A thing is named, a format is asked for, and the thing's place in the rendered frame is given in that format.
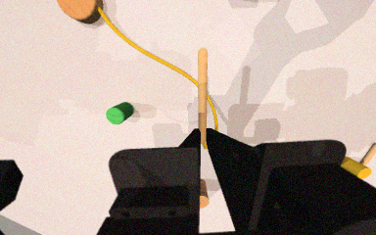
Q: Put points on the small orange and brown cylinder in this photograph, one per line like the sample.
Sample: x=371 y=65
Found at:
x=204 y=197

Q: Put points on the green cylinder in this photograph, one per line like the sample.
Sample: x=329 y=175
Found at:
x=119 y=113

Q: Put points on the round wooden button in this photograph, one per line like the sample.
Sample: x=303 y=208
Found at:
x=85 y=11

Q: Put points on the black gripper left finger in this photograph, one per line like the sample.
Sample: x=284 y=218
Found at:
x=167 y=166

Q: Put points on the short wooden cylinder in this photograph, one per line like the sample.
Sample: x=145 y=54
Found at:
x=360 y=170

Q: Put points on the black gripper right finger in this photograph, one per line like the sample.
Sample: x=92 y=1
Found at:
x=243 y=171

